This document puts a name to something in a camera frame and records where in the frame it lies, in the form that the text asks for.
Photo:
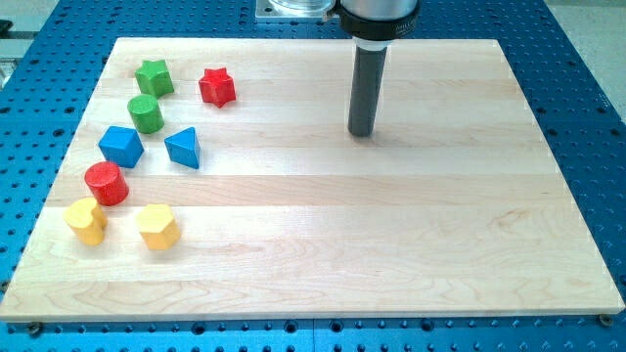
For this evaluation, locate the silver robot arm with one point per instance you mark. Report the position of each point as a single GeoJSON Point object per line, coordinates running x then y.
{"type": "Point", "coordinates": [374, 24]}

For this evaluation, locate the yellow heart block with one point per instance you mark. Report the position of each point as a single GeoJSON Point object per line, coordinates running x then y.
{"type": "Point", "coordinates": [87, 220]}

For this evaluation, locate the light wooden board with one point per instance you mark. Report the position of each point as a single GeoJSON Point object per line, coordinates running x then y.
{"type": "Point", "coordinates": [454, 207]}

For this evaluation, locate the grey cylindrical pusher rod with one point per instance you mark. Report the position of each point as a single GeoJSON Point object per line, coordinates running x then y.
{"type": "Point", "coordinates": [365, 90]}

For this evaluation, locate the red star block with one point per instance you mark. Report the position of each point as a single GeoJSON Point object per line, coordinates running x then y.
{"type": "Point", "coordinates": [217, 87]}

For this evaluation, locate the blue triangle block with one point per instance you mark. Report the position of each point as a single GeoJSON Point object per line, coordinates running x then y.
{"type": "Point", "coordinates": [184, 148]}

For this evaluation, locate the yellow hexagon block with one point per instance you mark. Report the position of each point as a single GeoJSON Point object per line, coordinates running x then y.
{"type": "Point", "coordinates": [158, 227]}

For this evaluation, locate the green cylinder block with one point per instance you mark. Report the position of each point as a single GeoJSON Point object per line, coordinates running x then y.
{"type": "Point", "coordinates": [145, 114]}

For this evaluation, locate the green star block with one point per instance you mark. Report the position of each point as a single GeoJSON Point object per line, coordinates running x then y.
{"type": "Point", "coordinates": [153, 78]}

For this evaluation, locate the blue cube block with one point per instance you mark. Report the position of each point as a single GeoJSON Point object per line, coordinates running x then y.
{"type": "Point", "coordinates": [122, 146]}

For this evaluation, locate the red cylinder block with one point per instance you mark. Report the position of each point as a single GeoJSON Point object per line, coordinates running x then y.
{"type": "Point", "coordinates": [106, 183]}

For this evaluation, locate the left board clamp screw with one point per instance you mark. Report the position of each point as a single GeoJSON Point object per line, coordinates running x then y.
{"type": "Point", "coordinates": [34, 329]}

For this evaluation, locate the board clamp screw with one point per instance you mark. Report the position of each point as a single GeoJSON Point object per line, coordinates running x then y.
{"type": "Point", "coordinates": [605, 320]}
{"type": "Point", "coordinates": [34, 329]}

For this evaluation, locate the right board clamp screw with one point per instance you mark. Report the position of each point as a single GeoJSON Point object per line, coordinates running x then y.
{"type": "Point", "coordinates": [605, 320]}

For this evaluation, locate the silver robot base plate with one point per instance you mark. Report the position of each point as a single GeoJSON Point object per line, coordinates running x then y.
{"type": "Point", "coordinates": [291, 9]}

